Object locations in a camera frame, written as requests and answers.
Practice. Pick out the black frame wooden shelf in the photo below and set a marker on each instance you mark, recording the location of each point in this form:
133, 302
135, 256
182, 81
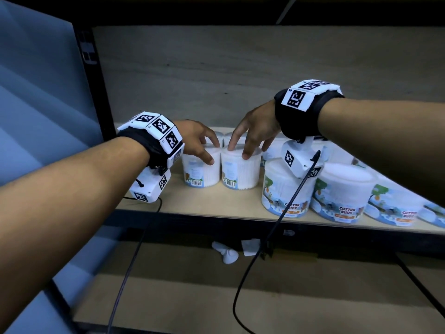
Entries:
208, 205

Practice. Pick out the black wristband with marker tags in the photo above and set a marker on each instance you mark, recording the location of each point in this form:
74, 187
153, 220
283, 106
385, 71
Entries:
299, 118
153, 142

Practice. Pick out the cotton bud tubs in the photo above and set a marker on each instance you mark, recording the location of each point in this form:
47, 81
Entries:
344, 191

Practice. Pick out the white paper piece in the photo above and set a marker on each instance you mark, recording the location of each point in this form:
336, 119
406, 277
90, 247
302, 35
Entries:
251, 247

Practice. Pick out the person's right forearm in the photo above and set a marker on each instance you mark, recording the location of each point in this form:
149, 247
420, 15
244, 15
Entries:
399, 142

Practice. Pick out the person's left hand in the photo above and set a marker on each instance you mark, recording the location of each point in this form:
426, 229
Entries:
193, 135

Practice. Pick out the person's left forearm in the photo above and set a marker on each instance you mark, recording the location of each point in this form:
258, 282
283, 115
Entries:
52, 212

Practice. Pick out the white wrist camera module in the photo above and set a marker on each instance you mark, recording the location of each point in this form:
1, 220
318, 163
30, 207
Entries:
299, 159
147, 187

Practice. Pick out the person's right hand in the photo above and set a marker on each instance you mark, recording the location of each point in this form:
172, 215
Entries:
260, 121

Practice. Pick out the white jar with blue label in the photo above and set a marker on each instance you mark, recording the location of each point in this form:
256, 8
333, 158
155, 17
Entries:
205, 173
243, 173

